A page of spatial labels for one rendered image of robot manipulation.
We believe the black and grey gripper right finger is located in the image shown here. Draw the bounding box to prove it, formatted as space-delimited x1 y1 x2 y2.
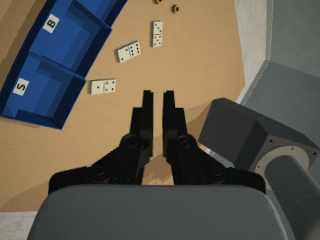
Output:
162 90 266 195

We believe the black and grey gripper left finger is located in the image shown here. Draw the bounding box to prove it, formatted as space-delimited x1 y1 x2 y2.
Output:
48 90 154 195

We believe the white domino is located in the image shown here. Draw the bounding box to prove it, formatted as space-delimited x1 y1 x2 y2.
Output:
151 21 163 47
116 41 141 63
90 78 116 95

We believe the blue rack of three bins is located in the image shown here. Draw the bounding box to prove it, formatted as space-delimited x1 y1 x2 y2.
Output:
0 0 128 130

